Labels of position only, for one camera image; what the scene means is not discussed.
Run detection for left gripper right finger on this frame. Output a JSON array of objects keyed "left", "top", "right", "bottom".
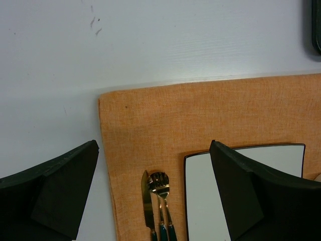
[{"left": 210, "top": 141, "right": 320, "bottom": 240}]

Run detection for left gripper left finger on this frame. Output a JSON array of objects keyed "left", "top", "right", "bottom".
[{"left": 1, "top": 140, "right": 99, "bottom": 240}]

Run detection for white square plate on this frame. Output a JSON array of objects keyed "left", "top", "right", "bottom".
[{"left": 184, "top": 144, "right": 305, "bottom": 240}]

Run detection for orange cloth placemat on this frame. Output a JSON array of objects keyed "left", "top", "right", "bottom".
[{"left": 98, "top": 74, "right": 320, "bottom": 240}]

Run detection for black tray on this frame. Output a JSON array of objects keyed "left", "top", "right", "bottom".
[{"left": 310, "top": 0, "right": 320, "bottom": 55}]

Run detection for gold fork green handle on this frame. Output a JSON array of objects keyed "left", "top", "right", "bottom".
[{"left": 150, "top": 172, "right": 178, "bottom": 241}]

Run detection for gold knife green handle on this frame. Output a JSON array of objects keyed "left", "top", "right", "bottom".
[{"left": 141, "top": 170, "right": 158, "bottom": 241}]

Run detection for gold spoon green handle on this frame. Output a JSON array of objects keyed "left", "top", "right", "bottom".
[{"left": 147, "top": 172, "right": 169, "bottom": 241}]

